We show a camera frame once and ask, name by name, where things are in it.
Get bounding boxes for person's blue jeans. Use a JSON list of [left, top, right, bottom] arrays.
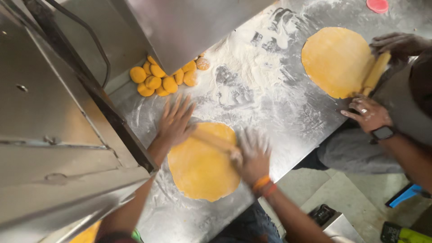
[[209, 201, 283, 243]]

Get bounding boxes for blue and black tool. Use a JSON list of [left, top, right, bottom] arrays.
[[385, 184, 432, 208]]

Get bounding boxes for pile of yellow dough balls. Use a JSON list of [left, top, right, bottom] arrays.
[[130, 52, 211, 98]]

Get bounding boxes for stainless steel hood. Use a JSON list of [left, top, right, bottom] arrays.
[[108, 0, 281, 76]]

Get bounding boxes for pink round lid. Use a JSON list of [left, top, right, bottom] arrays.
[[366, 0, 389, 14]]

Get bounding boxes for person's right hand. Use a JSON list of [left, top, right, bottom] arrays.
[[231, 130, 272, 185]]

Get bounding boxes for black cable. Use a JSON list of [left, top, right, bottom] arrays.
[[45, 0, 112, 90]]

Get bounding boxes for person's left hand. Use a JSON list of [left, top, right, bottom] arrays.
[[157, 95, 198, 148]]

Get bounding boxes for wooden rolling pin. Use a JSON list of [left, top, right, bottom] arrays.
[[361, 51, 392, 97], [191, 128, 243, 160]]

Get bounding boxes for rolled yellow dough sheet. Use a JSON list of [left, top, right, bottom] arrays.
[[301, 27, 376, 100], [167, 122, 242, 203]]

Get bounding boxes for heap of white flour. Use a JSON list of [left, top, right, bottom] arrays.
[[199, 7, 304, 112]]

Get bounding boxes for stainless steel cabinet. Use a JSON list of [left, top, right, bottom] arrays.
[[0, 0, 160, 243]]

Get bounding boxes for steel box with black part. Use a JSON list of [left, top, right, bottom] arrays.
[[308, 204, 367, 243]]

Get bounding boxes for black smart watch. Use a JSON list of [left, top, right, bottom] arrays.
[[369, 126, 397, 145]]

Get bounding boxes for green and black bag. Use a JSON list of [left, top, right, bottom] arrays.
[[380, 221, 432, 243]]

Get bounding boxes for orange wrist thread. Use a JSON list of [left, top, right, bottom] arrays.
[[252, 175, 271, 192]]

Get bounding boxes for red wrist thread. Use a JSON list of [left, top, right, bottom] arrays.
[[262, 184, 278, 199]]

